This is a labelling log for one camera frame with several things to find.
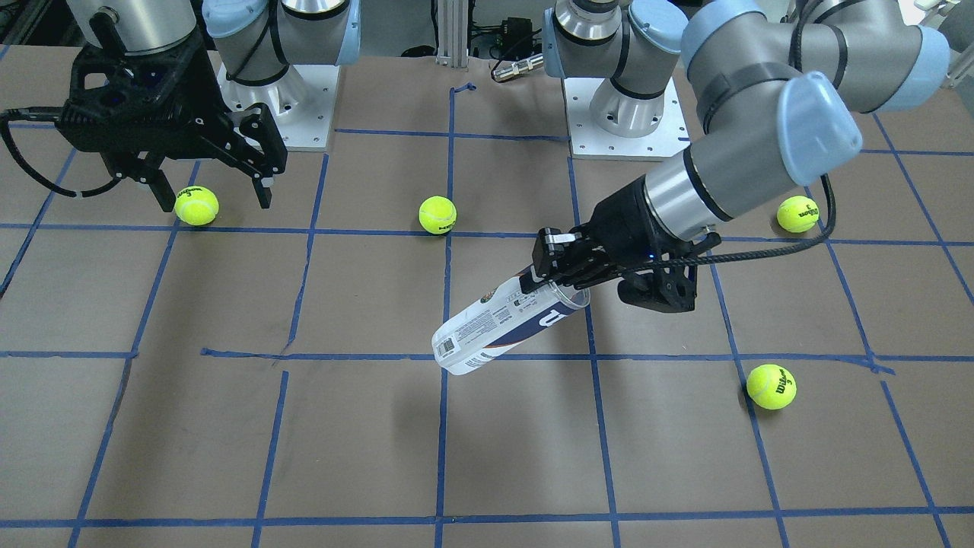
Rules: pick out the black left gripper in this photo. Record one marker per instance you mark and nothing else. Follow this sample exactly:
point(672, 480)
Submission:
point(622, 222)

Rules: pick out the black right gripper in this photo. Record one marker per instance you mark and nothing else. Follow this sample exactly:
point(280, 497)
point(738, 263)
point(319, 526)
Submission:
point(199, 97)

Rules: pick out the tennis ball can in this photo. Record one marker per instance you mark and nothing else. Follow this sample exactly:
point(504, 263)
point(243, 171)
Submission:
point(501, 320)

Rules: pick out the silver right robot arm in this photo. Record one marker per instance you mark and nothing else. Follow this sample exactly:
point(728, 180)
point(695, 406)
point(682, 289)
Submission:
point(257, 41)

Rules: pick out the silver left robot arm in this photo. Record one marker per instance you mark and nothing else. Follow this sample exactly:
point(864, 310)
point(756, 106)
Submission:
point(775, 101)

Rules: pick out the near tennis ball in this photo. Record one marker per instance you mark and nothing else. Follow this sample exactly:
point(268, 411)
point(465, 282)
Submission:
point(196, 205)

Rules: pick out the tennis ball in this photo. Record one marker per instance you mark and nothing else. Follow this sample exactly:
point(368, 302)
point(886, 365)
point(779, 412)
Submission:
point(797, 214)
point(437, 215)
point(196, 205)
point(771, 386)

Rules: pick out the middle tennis ball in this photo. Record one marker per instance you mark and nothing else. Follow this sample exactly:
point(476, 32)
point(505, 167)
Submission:
point(437, 215)

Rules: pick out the farthest tennis ball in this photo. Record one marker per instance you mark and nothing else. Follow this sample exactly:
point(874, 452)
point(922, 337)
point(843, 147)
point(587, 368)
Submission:
point(797, 214)

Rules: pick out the far tennis ball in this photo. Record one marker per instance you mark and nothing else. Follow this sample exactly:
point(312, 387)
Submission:
point(771, 386)

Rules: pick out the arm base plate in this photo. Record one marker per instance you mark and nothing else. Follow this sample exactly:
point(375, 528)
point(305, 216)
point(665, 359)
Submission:
point(605, 125)
point(303, 103)

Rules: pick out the centre aluminium frame post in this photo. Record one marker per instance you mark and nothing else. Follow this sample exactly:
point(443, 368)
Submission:
point(452, 33)

